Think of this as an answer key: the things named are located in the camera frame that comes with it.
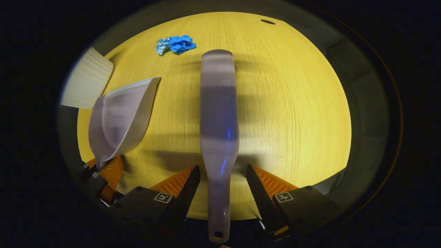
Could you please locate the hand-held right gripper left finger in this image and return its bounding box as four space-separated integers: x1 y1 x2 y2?
110 165 202 232

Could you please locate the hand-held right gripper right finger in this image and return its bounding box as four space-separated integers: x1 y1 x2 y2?
246 164 342 236

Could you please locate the pale pink dustpan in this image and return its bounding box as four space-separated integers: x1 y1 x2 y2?
88 76 162 171

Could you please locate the white ribbed garbage bin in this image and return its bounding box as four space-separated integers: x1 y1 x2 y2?
60 46 114 110

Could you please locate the light blue paper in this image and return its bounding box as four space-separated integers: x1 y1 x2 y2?
155 37 173 56

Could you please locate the yellow wooden desktop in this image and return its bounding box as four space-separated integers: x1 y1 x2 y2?
76 11 352 221

